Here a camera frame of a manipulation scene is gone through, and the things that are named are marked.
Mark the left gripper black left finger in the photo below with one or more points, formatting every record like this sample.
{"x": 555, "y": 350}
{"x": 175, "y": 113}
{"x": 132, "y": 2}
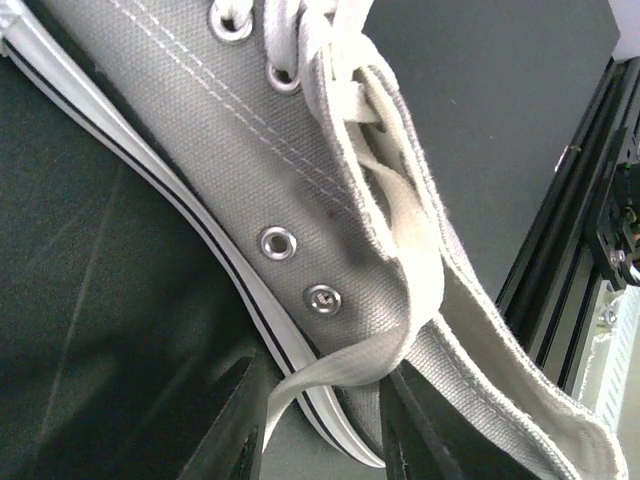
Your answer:
{"x": 221, "y": 415}

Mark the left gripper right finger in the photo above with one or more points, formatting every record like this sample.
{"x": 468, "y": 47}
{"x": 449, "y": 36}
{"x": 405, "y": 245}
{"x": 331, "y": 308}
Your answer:
{"x": 423, "y": 434}

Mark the grey sneaker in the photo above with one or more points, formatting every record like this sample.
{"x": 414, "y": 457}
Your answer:
{"x": 279, "y": 132}

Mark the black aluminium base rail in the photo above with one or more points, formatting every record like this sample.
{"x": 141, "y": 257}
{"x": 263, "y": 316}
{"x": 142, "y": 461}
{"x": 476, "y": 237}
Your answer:
{"x": 585, "y": 235}

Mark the white slotted cable duct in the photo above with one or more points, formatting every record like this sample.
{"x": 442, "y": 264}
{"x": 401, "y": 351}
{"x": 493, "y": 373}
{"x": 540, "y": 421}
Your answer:
{"x": 609, "y": 352}

